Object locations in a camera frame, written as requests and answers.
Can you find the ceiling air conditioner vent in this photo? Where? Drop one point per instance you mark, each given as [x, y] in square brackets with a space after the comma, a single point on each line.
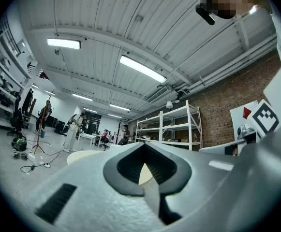
[158, 94]

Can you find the white board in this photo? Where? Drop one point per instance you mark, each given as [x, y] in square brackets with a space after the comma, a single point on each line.
[237, 120]

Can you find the white table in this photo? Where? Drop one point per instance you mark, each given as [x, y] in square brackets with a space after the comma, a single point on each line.
[87, 136]

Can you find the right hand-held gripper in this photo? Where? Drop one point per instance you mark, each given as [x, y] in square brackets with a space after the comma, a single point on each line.
[264, 117]

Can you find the white power strip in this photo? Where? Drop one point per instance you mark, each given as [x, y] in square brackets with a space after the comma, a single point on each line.
[46, 164]

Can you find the green vacuum cleaner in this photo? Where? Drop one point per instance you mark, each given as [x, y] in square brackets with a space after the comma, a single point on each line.
[19, 144]

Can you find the ceiling strip light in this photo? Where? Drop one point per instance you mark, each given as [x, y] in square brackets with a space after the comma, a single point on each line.
[142, 68]
[119, 107]
[63, 43]
[82, 97]

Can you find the white metal shelf rack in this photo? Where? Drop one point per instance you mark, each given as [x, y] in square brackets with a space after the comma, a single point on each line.
[188, 122]

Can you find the wooden tripod stand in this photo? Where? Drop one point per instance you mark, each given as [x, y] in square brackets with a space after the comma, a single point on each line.
[41, 127]

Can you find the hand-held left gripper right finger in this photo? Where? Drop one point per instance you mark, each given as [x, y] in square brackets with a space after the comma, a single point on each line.
[215, 192]

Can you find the black coat stand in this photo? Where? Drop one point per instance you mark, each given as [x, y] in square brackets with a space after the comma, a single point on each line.
[120, 129]

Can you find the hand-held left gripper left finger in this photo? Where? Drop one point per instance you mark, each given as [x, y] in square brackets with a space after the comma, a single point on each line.
[92, 202]

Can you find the white pendant lamp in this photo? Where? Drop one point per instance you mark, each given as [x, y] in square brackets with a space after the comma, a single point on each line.
[169, 105]

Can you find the white wall shelving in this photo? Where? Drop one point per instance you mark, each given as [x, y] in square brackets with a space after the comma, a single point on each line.
[4, 81]

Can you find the red paper shape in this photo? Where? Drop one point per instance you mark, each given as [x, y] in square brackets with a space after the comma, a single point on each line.
[246, 112]

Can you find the black equipment case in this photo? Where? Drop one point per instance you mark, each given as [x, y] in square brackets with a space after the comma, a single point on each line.
[59, 127]

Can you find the black head camera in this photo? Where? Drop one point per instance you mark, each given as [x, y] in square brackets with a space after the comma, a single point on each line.
[205, 14]

